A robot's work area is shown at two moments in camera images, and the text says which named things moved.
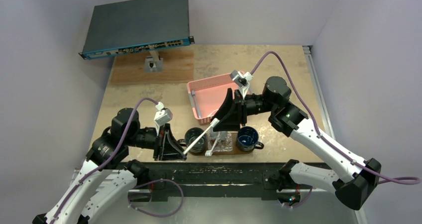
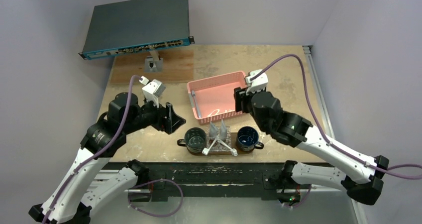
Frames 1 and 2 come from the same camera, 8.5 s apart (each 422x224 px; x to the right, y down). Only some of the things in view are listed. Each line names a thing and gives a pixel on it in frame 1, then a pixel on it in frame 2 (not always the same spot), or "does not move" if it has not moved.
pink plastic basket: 206,94 does not move
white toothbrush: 212,124 → 233,151
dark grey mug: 200,148 does not move
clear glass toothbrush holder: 224,143 does not move
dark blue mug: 247,139 does not move
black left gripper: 166,145 → 167,119
